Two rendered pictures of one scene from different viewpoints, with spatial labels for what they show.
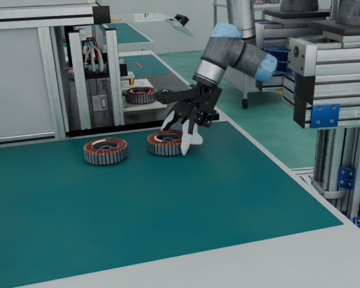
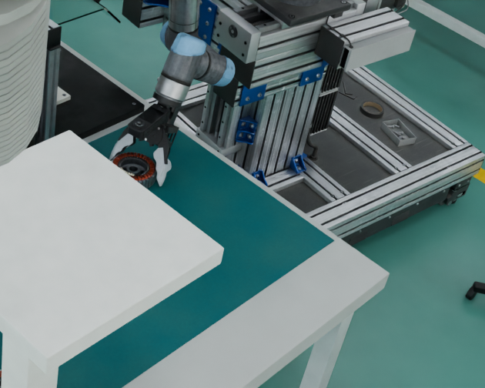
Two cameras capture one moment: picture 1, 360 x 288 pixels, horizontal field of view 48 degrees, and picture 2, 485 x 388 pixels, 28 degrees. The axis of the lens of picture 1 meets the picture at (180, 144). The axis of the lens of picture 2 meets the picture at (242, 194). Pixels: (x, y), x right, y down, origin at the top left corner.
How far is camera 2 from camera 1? 1.54 m
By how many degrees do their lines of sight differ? 40
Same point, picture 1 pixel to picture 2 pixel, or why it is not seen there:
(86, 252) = (179, 319)
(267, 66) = (228, 75)
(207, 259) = (265, 298)
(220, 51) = (190, 71)
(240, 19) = (189, 14)
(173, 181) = not seen: hidden behind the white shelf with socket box
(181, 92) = (156, 122)
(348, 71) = (284, 50)
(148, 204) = not seen: hidden behind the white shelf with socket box
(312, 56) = (255, 43)
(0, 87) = not seen: outside the picture
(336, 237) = (335, 254)
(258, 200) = (263, 231)
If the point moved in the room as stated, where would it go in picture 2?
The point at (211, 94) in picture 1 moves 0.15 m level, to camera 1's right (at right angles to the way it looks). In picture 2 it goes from (173, 111) to (225, 98)
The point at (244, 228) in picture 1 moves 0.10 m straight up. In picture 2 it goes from (272, 263) to (281, 230)
